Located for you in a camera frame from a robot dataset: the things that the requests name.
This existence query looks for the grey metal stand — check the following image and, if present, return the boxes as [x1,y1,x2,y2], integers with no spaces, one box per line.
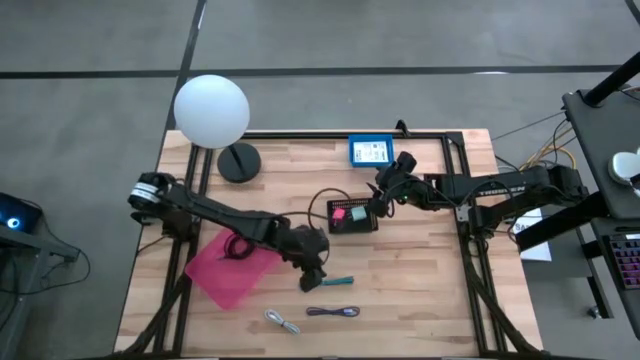
[0,224,82,360]

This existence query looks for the white braided cable bundle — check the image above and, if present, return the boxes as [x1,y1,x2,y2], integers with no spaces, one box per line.
[263,308,302,336]

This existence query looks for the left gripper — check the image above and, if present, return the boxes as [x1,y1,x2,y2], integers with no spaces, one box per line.
[279,224,331,294]

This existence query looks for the white round desk object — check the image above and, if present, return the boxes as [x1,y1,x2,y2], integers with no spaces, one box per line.
[607,148,640,187]

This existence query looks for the purple braided cable bundle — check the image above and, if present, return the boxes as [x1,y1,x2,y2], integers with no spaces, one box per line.
[305,305,361,319]

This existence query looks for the white paper sheet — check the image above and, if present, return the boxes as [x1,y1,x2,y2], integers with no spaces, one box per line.
[513,207,554,264]

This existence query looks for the white globe lamp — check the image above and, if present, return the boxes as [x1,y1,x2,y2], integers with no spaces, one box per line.
[173,73,262,184]

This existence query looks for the black side desk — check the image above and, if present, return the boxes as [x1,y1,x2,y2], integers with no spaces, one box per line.
[562,87,640,341]

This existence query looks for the black pole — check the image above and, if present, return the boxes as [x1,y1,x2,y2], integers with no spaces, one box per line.
[582,52,640,109]

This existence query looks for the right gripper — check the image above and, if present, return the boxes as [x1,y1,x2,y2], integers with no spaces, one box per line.
[370,151,426,219]

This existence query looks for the black computer blue light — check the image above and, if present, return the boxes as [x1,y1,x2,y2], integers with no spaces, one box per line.
[0,192,44,235]

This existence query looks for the black mesh plastic basket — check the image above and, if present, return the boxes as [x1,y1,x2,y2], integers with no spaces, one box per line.
[326,197,380,235]

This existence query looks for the blue plastic basket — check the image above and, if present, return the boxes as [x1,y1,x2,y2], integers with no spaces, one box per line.
[347,133,396,169]

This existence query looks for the yellow cable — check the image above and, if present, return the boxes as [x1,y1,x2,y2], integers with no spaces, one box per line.
[518,127,577,172]

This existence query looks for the black aluminium rig frame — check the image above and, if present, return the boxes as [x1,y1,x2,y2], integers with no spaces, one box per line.
[113,129,544,359]

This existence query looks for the pink translucent plastic bin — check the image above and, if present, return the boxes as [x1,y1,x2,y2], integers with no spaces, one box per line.
[183,228,284,311]

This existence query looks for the backlit computer keyboard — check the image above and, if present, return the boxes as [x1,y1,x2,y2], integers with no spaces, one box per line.
[607,233,640,291]

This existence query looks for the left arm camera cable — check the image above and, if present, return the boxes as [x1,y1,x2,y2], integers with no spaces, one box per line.
[277,187,352,234]

